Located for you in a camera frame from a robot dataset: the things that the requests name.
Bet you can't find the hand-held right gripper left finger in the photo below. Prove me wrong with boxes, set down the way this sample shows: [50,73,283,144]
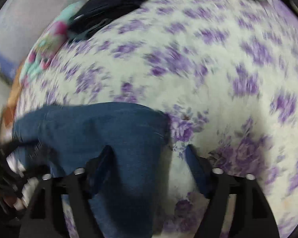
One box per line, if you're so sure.
[19,145,113,238]

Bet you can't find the orange cloth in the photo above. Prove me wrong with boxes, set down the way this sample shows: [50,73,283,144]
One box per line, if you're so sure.
[4,67,24,132]

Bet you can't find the black folded pants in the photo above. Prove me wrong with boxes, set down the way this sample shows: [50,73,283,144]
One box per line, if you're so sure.
[68,0,149,39]

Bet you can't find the teal pink floral folded blanket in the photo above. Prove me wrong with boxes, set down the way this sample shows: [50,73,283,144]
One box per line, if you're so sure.
[20,1,86,85]

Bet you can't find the blue denim jeans pants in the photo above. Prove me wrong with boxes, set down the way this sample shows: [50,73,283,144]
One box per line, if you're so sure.
[12,102,170,238]

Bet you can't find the purple floral bedspread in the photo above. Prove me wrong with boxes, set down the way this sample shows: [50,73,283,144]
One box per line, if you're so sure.
[14,0,298,238]

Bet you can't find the white lace cloth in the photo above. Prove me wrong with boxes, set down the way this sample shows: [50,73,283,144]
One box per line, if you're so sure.
[0,0,130,62]

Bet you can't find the dark green garment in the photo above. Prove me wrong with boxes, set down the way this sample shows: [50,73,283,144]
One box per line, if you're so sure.
[67,17,113,41]

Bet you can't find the blue printed cloth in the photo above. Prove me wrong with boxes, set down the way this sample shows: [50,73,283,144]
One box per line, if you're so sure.
[0,42,19,81]

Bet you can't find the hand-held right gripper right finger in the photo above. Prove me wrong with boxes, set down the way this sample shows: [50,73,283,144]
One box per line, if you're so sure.
[185,144,280,238]

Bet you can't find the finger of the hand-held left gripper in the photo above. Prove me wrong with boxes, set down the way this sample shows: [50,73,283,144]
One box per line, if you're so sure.
[5,139,44,159]
[21,165,51,180]

